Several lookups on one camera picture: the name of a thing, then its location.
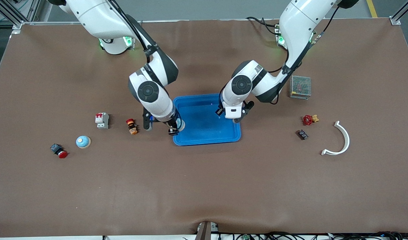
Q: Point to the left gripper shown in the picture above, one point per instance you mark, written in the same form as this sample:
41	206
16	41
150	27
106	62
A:
217	112

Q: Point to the blue service bell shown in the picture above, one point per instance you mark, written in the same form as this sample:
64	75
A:
181	125
83	142

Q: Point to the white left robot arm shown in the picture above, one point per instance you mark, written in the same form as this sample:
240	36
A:
297	23

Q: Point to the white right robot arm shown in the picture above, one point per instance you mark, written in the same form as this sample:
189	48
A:
97	16

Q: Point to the blue plastic tray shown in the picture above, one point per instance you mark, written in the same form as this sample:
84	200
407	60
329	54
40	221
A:
204	130

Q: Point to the red yellow emergency button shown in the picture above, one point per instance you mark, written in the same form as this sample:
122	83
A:
132	126

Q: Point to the brown table mat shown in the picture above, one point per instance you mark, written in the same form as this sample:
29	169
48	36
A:
204	183

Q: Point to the metal mesh power supply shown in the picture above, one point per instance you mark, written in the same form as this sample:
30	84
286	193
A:
302	88

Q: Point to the brass valve red handwheel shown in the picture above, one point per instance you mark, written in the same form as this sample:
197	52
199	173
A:
307	120

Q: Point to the red mushroom push button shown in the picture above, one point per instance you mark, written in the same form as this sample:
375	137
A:
59	150

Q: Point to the white circuit breaker red switch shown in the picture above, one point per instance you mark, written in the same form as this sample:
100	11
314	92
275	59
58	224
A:
102	120

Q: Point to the aluminium table edge rail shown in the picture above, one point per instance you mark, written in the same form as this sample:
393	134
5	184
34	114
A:
207	20

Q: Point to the grey metal bracket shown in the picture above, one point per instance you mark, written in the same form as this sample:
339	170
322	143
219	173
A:
206	230

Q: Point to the white curved plastic bracket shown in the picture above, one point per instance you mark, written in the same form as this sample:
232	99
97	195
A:
347	138

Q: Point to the aluminium frame post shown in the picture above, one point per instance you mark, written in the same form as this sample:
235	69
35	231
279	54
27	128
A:
10	18
395	20

